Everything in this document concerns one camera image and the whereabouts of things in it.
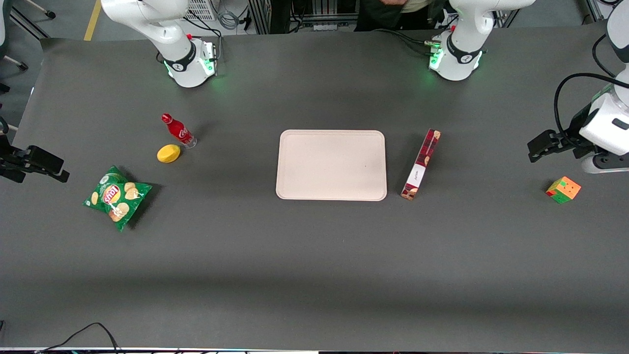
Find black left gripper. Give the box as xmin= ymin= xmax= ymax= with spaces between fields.
xmin=528 ymin=104 xmax=598 ymax=163

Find aluminium frame post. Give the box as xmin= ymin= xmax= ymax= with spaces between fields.
xmin=248 ymin=0 xmax=272 ymax=35

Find red cookie box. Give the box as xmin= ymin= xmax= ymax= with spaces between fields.
xmin=400 ymin=129 xmax=441 ymax=201

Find yellow lemon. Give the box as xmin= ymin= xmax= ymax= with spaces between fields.
xmin=157 ymin=144 xmax=181 ymax=164

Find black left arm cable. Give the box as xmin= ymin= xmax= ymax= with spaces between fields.
xmin=554 ymin=73 xmax=629 ymax=148

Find person in dark clothes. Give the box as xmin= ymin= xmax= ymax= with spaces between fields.
xmin=355 ymin=0 xmax=434 ymax=31

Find black left base cables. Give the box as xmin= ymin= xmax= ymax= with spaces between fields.
xmin=371 ymin=28 xmax=443 ymax=58

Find green chips bag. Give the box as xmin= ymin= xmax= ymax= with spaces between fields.
xmin=83 ymin=165 xmax=153 ymax=232

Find black base cables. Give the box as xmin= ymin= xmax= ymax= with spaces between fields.
xmin=371 ymin=28 xmax=443 ymax=58
xmin=183 ymin=12 xmax=225 ymax=63

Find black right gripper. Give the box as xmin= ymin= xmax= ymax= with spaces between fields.
xmin=0 ymin=136 xmax=70 ymax=184

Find white perforated box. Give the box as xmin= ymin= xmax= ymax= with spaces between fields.
xmin=184 ymin=0 xmax=217 ymax=22

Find office chair base legs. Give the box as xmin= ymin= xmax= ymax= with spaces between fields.
xmin=0 ymin=0 xmax=56 ymax=94

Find beige rectangular tray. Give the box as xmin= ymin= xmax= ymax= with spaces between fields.
xmin=275 ymin=129 xmax=388 ymax=202

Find colourful puzzle cube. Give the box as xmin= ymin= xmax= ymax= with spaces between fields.
xmin=545 ymin=176 xmax=582 ymax=204

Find red cola bottle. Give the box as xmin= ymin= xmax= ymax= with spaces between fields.
xmin=161 ymin=113 xmax=198 ymax=149

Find black right base cables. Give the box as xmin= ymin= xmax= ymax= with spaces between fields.
xmin=183 ymin=12 xmax=225 ymax=63

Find thin black table cable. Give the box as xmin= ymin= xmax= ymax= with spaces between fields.
xmin=37 ymin=322 xmax=121 ymax=354

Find grey coiled cable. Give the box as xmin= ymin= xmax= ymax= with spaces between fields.
xmin=217 ymin=0 xmax=242 ymax=31

